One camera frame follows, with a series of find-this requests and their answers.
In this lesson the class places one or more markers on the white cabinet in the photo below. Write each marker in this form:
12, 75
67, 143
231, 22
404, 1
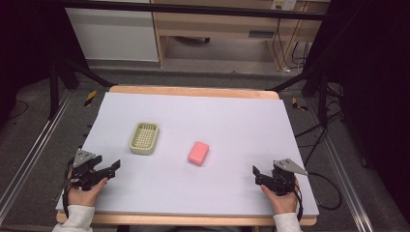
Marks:
112, 35

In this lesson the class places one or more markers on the white table mat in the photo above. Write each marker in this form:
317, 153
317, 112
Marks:
206, 187

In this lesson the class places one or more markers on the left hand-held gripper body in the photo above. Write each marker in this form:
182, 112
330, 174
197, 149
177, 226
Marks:
84, 167

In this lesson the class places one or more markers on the pink soap bar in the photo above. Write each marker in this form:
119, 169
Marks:
198, 153

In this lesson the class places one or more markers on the black horizontal frame bar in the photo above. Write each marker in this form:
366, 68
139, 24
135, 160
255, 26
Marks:
193, 8

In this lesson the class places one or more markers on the silver floor rail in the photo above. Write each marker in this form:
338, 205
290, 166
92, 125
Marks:
35, 151
345, 174

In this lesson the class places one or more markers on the person's right hand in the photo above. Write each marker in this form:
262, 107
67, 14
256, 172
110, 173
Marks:
283, 201

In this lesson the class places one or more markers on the person's left hand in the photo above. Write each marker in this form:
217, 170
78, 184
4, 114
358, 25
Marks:
84, 195

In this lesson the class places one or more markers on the black metal frame stand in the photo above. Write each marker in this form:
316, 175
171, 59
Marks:
322, 93
54, 87

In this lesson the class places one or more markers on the beige plastic soap dish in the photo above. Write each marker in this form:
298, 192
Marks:
144, 139

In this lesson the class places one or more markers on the wooden table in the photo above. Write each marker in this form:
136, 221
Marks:
193, 89

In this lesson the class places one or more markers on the light wooden desk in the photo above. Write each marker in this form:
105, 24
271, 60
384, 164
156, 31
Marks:
212, 24

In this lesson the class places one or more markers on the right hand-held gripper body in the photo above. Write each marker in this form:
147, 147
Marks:
283, 179

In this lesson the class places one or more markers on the white power strip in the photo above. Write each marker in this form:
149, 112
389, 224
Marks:
283, 4

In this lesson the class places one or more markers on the yellow black floor tape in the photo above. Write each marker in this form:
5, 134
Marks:
299, 105
90, 98

